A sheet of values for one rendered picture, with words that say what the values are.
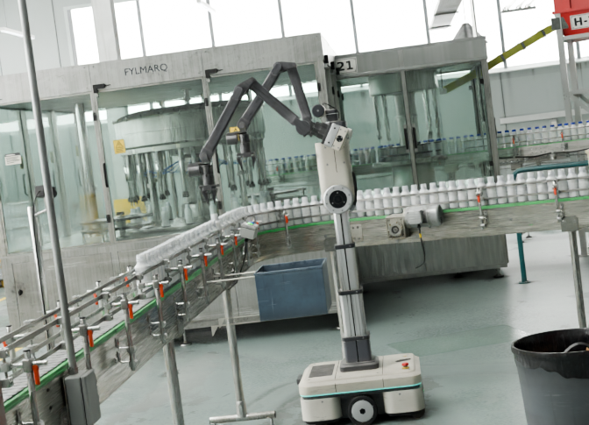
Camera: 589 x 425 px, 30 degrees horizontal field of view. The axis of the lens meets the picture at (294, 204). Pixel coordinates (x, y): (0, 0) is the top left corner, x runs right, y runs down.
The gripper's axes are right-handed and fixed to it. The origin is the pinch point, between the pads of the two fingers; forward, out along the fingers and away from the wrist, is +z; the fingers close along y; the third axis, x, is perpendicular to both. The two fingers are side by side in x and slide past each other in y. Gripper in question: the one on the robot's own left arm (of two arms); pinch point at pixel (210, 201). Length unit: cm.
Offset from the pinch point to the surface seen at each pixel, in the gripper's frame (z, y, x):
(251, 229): 16.6, 18.7, 5.5
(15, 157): -39, -207, 296
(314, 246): 40, 41, 121
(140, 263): 12, 1, -169
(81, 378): 29, 12, -292
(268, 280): 34, 36, -81
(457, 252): 94, 147, 483
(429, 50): -99, 140, 482
